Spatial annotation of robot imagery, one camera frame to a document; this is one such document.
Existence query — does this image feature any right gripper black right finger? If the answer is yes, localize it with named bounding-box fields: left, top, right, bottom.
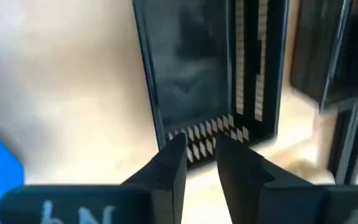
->
left=215, top=133, right=358, bottom=224

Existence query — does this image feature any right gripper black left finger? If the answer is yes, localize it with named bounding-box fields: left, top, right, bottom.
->
left=0, top=133, right=188, bottom=224

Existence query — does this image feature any black plastic slotted basket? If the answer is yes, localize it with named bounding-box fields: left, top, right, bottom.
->
left=290, top=0, right=358, bottom=108
left=131, top=0, right=290, bottom=170

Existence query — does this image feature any black aluminium frame rail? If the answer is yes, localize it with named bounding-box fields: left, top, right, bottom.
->
left=326, top=98, right=358, bottom=185

